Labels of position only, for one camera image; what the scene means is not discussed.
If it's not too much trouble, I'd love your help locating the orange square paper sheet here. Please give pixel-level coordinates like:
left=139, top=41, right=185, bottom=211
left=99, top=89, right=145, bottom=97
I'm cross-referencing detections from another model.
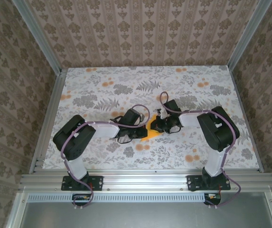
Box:
left=140, top=115, right=164, bottom=143

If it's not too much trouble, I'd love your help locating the floral patterned table cover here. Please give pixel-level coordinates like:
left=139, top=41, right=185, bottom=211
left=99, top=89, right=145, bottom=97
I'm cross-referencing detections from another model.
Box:
left=42, top=66, right=260, bottom=171

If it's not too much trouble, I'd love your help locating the grey metal panel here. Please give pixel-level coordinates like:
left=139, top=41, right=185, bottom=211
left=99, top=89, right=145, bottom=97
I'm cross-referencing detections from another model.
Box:
left=6, top=191, right=272, bottom=228

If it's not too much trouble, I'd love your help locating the small black connector box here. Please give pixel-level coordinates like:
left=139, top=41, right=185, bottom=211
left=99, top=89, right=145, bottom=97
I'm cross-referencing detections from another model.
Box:
left=72, top=193, right=94, bottom=206
left=204, top=192, right=222, bottom=206

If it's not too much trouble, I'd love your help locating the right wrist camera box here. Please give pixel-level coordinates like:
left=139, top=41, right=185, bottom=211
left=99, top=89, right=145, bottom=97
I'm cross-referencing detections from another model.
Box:
left=163, top=99, right=181, bottom=115

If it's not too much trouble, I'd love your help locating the aluminium mounting rail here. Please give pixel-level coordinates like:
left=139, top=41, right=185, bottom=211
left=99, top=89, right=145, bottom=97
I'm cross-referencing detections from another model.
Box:
left=19, top=172, right=272, bottom=192

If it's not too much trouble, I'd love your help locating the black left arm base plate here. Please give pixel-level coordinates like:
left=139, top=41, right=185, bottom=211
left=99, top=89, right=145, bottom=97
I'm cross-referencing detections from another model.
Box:
left=61, top=175, right=103, bottom=191

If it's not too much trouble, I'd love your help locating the slotted grey cable duct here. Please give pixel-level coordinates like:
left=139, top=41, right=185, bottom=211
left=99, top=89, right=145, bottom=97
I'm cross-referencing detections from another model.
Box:
left=28, top=192, right=222, bottom=202

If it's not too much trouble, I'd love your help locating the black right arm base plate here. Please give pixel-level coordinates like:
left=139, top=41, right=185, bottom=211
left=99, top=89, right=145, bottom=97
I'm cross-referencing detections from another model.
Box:
left=187, top=175, right=231, bottom=192

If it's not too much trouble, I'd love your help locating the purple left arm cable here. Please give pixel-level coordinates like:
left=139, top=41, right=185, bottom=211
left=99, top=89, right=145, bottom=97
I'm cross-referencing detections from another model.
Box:
left=61, top=104, right=151, bottom=210

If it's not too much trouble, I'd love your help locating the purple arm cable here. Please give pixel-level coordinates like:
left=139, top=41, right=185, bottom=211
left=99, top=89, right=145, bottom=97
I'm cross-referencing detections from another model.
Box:
left=159, top=91, right=243, bottom=209
left=61, top=104, right=151, bottom=210

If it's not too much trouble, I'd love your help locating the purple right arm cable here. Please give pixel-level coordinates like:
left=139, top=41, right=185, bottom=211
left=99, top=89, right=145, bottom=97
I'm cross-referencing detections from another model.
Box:
left=159, top=91, right=243, bottom=209

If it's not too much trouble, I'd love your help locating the aluminium frame post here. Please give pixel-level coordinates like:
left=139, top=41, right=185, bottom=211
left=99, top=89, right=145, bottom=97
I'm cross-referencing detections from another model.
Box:
left=11, top=0, right=63, bottom=75
left=227, top=0, right=272, bottom=70

